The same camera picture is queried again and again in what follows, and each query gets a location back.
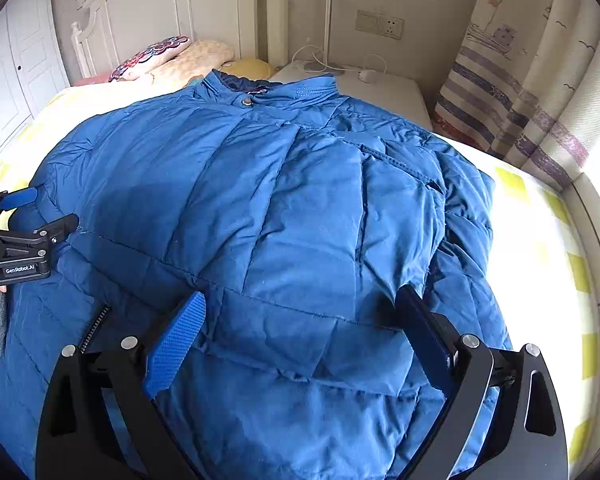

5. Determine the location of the white nightstand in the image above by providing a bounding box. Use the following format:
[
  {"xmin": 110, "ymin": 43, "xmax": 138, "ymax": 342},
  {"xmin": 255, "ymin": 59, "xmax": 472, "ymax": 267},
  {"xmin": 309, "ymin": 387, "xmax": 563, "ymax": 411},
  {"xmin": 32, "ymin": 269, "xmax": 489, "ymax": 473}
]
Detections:
[{"xmin": 270, "ymin": 62, "xmax": 433, "ymax": 133}]

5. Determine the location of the beige wall socket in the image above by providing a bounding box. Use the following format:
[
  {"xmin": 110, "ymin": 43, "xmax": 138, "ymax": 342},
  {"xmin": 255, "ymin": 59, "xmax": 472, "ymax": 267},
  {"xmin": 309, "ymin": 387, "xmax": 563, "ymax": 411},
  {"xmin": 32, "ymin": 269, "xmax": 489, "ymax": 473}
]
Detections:
[{"xmin": 378, "ymin": 14, "xmax": 405, "ymax": 38}]

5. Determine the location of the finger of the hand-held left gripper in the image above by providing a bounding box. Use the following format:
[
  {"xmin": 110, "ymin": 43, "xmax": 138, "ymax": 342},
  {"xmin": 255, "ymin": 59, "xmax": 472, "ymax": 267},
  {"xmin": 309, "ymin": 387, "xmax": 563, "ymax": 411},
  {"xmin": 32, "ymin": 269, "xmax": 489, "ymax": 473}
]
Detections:
[
  {"xmin": 0, "ymin": 187, "xmax": 39, "ymax": 231},
  {"xmin": 0, "ymin": 213, "xmax": 80, "ymax": 257}
]

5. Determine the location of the cream fluffy pillow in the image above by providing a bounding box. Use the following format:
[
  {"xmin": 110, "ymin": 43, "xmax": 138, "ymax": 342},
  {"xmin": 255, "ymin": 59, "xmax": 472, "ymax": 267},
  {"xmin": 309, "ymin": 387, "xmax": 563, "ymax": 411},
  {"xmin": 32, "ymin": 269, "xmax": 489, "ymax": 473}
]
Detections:
[{"xmin": 145, "ymin": 40, "xmax": 236, "ymax": 88}]

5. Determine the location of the bed with yellow checked sheet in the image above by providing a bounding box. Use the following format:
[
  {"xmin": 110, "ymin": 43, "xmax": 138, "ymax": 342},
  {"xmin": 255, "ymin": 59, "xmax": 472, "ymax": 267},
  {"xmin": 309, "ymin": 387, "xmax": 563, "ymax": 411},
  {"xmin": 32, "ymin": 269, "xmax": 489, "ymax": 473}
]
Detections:
[{"xmin": 0, "ymin": 82, "xmax": 600, "ymax": 480}]

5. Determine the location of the patterned round-print pillow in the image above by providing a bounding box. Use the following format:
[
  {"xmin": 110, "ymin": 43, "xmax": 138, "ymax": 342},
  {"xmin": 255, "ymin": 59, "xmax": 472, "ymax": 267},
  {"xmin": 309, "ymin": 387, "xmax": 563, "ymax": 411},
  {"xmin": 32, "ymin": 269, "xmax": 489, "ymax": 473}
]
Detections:
[{"xmin": 109, "ymin": 36, "xmax": 195, "ymax": 82}]

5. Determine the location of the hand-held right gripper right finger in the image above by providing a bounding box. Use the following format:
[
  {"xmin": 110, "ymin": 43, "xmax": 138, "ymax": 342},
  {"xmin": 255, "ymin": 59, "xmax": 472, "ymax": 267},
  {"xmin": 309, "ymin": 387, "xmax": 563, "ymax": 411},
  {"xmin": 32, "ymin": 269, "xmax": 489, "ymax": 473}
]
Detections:
[{"xmin": 394, "ymin": 284, "xmax": 568, "ymax": 480}]

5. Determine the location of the striped printed curtain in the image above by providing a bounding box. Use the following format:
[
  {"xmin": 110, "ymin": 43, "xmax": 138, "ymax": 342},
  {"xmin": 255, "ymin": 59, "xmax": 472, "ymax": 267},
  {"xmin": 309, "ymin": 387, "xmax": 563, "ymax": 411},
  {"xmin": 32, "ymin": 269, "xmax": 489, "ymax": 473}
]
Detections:
[{"xmin": 432, "ymin": 0, "xmax": 600, "ymax": 191}]

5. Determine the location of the blue down jacket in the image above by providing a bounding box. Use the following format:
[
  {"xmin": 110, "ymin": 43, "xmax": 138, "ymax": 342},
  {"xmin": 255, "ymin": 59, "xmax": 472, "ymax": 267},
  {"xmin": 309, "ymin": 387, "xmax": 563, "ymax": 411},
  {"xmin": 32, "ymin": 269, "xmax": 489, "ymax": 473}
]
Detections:
[{"xmin": 0, "ymin": 69, "xmax": 513, "ymax": 480}]

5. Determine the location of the white bed headboard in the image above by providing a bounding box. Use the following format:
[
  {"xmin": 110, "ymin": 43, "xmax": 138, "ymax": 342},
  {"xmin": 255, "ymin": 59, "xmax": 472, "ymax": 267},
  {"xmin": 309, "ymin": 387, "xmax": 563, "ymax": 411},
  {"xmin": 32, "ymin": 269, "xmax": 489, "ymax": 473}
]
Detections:
[{"xmin": 70, "ymin": 0, "xmax": 291, "ymax": 86}]

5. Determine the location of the white wardrobe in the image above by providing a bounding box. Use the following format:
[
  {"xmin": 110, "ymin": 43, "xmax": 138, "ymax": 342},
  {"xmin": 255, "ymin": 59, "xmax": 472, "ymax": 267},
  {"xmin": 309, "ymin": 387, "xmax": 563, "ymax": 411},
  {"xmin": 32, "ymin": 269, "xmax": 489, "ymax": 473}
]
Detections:
[{"xmin": 0, "ymin": 0, "xmax": 71, "ymax": 161}]

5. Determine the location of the yellow pillow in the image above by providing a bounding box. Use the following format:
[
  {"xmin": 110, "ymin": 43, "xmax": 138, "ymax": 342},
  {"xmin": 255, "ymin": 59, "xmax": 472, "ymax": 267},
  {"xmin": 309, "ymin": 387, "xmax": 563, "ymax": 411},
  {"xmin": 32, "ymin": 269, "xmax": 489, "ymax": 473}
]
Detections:
[{"xmin": 220, "ymin": 57, "xmax": 276, "ymax": 81}]

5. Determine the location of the white cable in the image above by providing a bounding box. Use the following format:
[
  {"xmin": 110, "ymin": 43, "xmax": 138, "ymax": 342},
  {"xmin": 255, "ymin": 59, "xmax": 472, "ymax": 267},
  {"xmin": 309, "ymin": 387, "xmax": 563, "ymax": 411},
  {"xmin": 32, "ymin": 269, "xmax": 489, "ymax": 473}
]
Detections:
[{"xmin": 290, "ymin": 45, "xmax": 388, "ymax": 78}]

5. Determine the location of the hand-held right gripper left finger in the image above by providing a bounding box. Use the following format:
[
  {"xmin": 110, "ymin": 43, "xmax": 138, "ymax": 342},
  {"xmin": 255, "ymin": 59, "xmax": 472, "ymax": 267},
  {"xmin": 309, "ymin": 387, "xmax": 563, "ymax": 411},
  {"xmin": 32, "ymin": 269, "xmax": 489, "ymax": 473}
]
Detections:
[{"xmin": 36, "ymin": 290, "xmax": 208, "ymax": 480}]

